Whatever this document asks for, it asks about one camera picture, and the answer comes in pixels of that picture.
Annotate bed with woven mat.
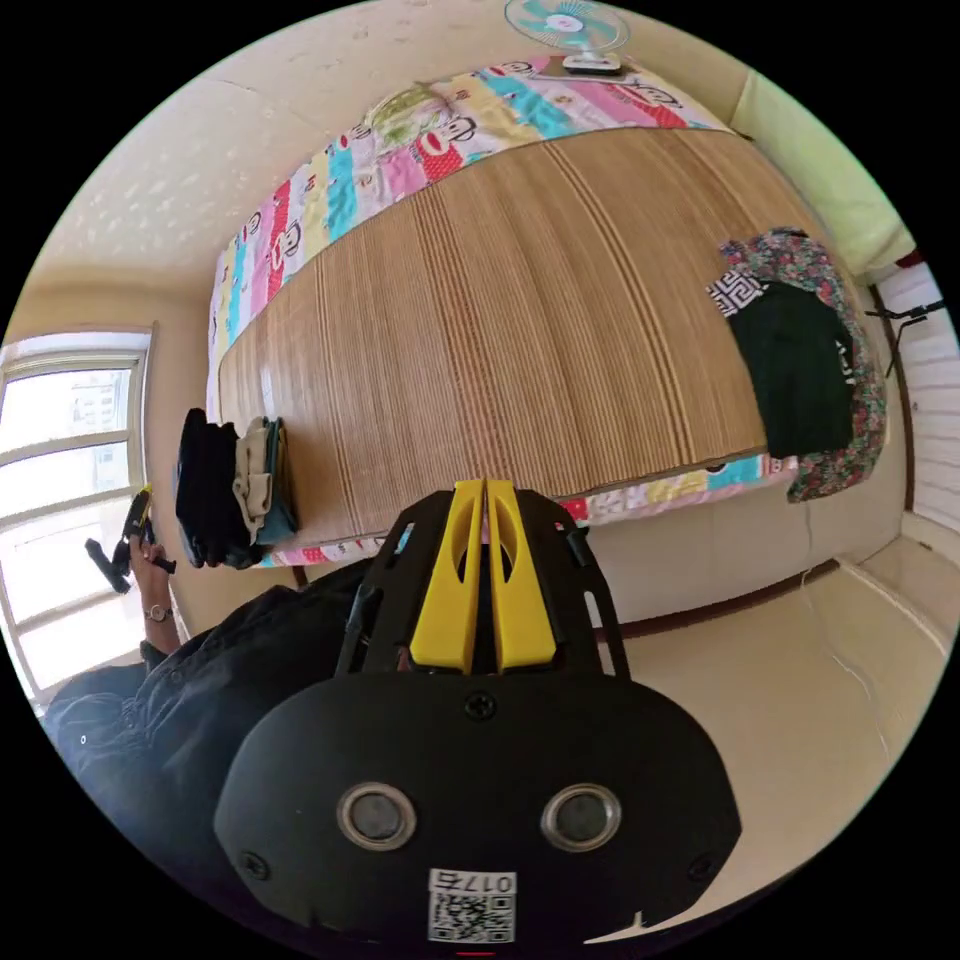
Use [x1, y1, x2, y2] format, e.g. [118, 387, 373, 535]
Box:
[205, 55, 886, 573]

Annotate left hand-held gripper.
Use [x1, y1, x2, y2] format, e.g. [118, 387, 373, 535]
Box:
[112, 484, 178, 577]

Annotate window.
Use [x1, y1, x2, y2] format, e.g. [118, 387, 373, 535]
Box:
[0, 323, 157, 710]

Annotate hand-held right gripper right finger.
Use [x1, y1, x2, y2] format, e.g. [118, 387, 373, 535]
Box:
[486, 479, 567, 674]

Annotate pile of clothes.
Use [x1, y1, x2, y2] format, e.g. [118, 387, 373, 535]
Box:
[703, 227, 889, 505]
[173, 407, 301, 572]

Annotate person's left forearm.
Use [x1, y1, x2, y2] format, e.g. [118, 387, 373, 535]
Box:
[142, 598, 184, 655]

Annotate person's left hand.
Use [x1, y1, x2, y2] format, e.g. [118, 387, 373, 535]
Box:
[128, 539, 172, 606]

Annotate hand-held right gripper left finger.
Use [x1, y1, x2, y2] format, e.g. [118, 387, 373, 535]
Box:
[408, 479, 487, 674]

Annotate teal table fan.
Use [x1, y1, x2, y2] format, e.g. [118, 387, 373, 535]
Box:
[503, 0, 633, 79]

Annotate person's body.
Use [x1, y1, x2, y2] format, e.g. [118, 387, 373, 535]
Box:
[43, 558, 376, 913]

